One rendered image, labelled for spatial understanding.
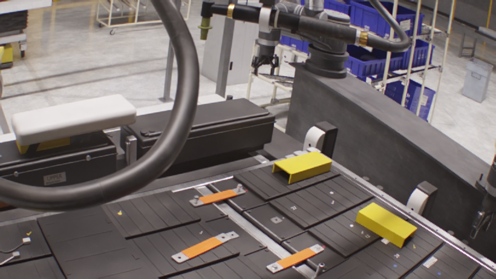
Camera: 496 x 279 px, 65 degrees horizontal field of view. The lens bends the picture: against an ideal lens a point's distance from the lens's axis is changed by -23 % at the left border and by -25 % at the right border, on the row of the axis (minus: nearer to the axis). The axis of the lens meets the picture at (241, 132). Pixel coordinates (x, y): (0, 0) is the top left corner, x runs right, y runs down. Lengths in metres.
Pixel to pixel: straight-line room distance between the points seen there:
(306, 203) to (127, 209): 0.44
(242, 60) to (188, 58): 4.35
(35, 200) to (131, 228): 0.55
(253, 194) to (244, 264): 0.31
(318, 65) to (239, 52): 2.37
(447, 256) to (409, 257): 0.12
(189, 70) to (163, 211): 0.55
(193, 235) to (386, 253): 0.45
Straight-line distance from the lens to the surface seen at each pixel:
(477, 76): 7.07
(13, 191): 0.54
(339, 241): 1.10
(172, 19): 0.65
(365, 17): 3.53
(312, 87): 2.62
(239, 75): 5.01
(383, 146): 2.22
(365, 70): 3.43
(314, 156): 1.39
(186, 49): 0.64
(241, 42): 4.89
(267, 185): 1.27
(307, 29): 1.22
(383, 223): 1.15
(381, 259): 1.08
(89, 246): 0.98
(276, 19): 1.22
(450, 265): 1.14
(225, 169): 1.34
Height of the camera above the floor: 1.63
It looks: 24 degrees down
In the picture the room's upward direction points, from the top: 8 degrees clockwise
